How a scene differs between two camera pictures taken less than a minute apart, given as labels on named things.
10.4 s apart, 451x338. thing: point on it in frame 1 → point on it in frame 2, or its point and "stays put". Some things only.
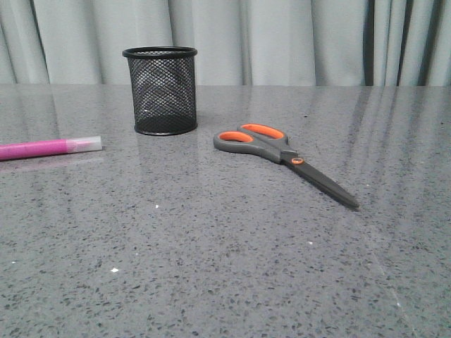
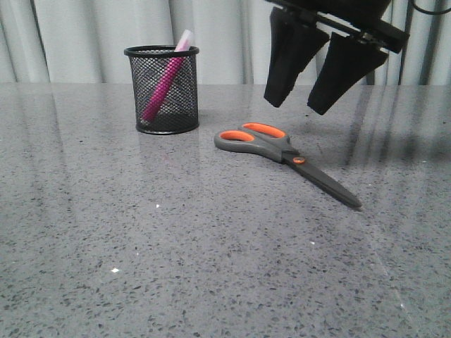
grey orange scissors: (271, 141) stays put
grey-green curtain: (329, 43) stays put
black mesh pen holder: (163, 88) stays put
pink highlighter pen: (51, 147) → (173, 65)
